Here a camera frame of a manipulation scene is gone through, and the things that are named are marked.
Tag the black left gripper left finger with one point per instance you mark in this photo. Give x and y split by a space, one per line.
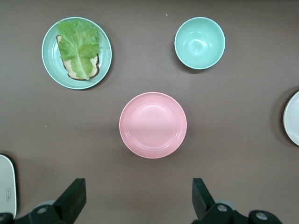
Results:
70 203

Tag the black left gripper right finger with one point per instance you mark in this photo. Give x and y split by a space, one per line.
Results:
205 207

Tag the pink plate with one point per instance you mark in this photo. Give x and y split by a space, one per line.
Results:
153 126

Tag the cream white toaster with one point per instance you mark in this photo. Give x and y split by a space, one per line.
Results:
7 184

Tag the beige plate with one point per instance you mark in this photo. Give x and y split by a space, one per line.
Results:
293 119

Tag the bread slice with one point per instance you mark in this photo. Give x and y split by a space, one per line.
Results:
67 66

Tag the green plate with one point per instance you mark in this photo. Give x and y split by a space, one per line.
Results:
50 53

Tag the green lettuce leaf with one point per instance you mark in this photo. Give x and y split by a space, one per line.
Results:
79 44

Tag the green bowl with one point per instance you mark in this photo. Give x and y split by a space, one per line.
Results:
199 43

